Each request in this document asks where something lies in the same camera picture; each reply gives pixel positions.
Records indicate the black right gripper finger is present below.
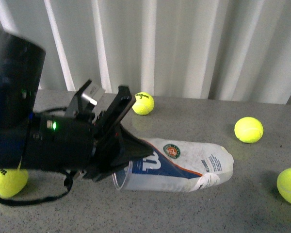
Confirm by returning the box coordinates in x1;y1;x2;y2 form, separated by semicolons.
111;124;153;167

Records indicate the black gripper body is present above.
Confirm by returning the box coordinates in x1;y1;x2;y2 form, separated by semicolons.
26;111;130;181

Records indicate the Wilson tennis ball can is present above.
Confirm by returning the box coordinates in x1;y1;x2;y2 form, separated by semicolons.
113;138;234;192

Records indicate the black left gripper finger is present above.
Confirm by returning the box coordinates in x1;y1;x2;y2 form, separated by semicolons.
97;85;135;143

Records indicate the plain yellow tennis ball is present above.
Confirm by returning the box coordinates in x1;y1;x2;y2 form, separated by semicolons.
277;168;291;204

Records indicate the wilson 3 tennis ball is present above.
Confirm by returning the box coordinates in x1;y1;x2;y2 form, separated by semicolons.
132;92;155;116
0;169;29;199

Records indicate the white pleated curtain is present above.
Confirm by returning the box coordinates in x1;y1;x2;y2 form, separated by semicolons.
0;0;291;104

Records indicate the Head Team tennis ball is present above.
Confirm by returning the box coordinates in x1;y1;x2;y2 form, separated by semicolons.
234;117;264;144

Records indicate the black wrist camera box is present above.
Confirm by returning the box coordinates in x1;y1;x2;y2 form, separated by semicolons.
64;80;105;121

